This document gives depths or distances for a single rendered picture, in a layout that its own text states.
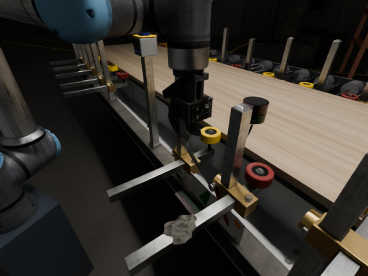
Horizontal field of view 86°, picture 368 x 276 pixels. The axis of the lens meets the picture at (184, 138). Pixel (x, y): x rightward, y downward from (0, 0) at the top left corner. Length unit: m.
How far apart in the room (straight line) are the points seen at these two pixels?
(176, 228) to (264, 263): 0.30
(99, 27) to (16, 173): 0.73
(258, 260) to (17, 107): 0.95
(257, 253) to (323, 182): 0.28
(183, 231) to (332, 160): 0.53
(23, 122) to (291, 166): 0.95
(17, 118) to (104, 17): 0.67
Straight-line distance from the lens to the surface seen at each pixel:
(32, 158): 0.99
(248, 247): 0.71
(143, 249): 0.51
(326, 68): 1.55
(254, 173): 0.61
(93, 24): 0.34
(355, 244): 0.48
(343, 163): 0.79
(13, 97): 0.92
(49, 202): 1.07
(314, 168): 0.72
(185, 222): 0.51
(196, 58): 0.42
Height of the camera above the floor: 1.30
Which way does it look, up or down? 33 degrees down
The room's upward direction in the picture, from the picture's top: straight up
